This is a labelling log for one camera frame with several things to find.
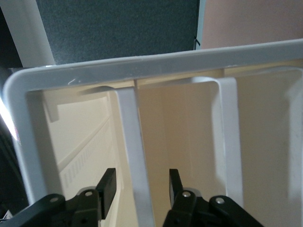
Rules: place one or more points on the small black clip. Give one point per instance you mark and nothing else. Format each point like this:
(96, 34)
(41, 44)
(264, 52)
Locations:
(196, 42)

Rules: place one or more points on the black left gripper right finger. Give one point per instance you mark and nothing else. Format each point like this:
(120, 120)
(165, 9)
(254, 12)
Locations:
(201, 212)

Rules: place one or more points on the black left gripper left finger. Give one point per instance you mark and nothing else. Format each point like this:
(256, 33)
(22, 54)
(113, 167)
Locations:
(71, 210)

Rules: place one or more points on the white slanted post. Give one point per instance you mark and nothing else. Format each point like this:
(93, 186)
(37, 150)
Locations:
(28, 30)

